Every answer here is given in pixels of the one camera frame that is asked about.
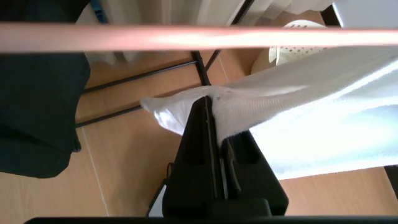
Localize white garment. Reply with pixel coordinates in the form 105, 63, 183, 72
140, 45, 398, 181

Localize pink clothes hanger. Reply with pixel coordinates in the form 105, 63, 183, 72
0, 22, 398, 54

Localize white laundry basket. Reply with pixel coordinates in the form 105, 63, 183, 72
250, 19, 331, 75

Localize window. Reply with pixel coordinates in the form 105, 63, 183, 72
90, 0, 109, 24

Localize black clothes rack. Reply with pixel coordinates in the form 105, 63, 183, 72
75, 0, 256, 129

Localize black shorts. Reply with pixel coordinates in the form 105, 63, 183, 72
0, 0, 91, 179

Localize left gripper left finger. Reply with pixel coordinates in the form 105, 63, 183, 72
162, 95, 225, 218

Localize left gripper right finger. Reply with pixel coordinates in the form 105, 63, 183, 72
220, 129, 290, 217

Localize white curtain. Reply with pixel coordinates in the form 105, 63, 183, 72
75, 0, 336, 65

